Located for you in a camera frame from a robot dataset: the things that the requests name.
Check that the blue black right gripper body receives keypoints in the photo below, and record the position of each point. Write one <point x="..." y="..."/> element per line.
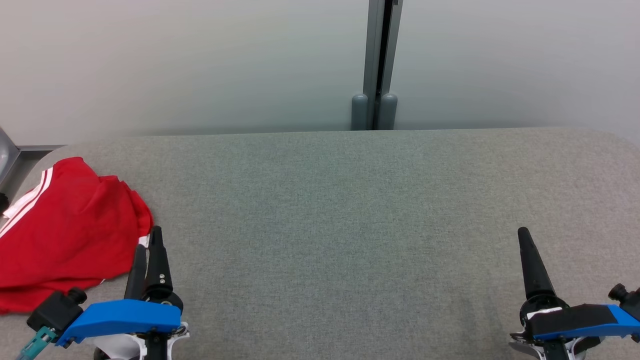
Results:
<point x="575" y="320"/>

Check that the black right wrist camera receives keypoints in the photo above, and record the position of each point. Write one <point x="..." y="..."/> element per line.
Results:
<point x="631" y="297"/>

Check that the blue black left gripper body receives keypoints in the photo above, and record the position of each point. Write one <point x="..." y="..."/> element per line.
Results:
<point x="125" y="317"/>

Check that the grey metal frame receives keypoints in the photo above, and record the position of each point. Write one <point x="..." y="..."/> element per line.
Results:
<point x="7" y="160"/>

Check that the grey cylinder post bumper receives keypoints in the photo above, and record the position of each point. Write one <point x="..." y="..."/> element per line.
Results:
<point x="359" y="112"/>
<point x="388" y="112"/>

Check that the black caster wheel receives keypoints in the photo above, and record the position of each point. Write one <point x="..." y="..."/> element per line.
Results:
<point x="3" y="202"/>

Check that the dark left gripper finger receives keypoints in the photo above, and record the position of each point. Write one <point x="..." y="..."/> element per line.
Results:
<point x="136" y="280"/>
<point x="159" y="270"/>

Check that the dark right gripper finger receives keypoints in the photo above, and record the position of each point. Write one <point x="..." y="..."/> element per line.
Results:
<point x="535" y="280"/>

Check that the red shorts with white trim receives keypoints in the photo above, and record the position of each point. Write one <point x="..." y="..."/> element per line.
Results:
<point x="127" y="220"/>

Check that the grey metal partition post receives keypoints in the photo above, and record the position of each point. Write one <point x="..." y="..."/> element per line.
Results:
<point x="374" y="45"/>

